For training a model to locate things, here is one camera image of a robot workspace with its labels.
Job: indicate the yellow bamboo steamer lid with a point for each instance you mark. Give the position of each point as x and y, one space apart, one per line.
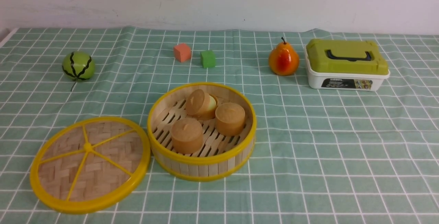
90 165

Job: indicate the yellow bamboo steamer basket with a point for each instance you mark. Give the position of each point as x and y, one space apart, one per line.
220 155

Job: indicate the white box green lid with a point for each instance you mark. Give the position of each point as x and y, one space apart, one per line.
345 64

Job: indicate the back brown toy bun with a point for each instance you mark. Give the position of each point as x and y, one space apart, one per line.
201 105

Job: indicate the brown toy bun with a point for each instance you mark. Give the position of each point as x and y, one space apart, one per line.
230 119
201 105
187 135

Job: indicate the right brown toy bun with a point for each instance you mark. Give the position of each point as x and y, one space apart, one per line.
230 119

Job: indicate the green foam cube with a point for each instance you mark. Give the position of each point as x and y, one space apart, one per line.
208 59

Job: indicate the front brown toy bun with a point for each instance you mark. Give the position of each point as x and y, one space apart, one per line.
187 135

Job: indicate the orange foam cube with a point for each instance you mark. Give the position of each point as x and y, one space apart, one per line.
182 52

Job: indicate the orange toy pear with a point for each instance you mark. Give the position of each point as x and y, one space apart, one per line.
283 59

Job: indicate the green checkered tablecloth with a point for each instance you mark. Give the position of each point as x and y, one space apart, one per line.
322 156

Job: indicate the green toy watermelon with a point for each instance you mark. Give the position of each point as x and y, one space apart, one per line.
78 66

